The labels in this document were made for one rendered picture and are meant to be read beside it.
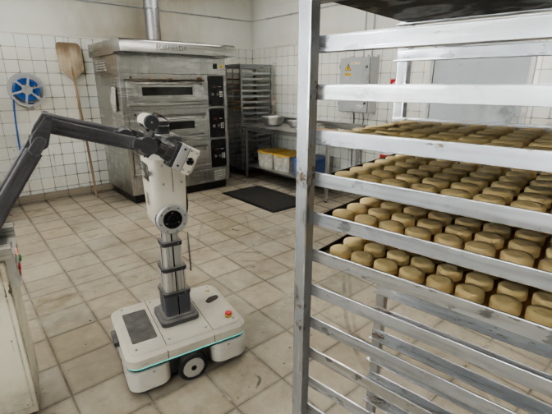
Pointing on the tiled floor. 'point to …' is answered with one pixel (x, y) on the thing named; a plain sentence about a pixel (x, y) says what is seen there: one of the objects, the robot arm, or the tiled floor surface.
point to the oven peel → (66, 62)
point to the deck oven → (165, 104)
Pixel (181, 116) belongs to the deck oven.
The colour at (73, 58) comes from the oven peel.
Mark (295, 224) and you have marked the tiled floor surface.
